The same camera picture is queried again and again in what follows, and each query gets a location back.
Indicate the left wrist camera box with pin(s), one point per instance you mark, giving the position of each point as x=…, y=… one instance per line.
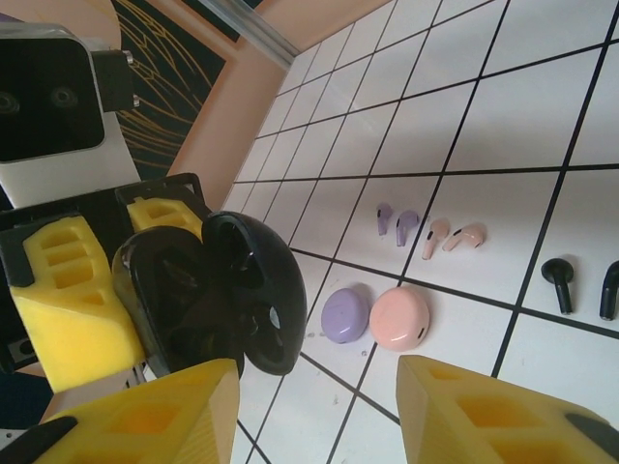
x=48, y=96

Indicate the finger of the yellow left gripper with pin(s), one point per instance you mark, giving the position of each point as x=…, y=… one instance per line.
x=72, y=333
x=162, y=215

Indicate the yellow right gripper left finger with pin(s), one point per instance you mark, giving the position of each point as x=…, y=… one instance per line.
x=159, y=425

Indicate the black earbud charging case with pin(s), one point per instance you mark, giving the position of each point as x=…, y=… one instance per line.
x=217, y=290

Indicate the pink earbud charging case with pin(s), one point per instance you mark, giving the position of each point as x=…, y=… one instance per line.
x=399, y=319

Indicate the aluminium frame post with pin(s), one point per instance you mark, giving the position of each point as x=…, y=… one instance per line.
x=266, y=34

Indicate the purple earbud charging case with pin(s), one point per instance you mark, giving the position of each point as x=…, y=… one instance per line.
x=345, y=316

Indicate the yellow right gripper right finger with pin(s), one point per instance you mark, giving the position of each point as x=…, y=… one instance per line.
x=464, y=425

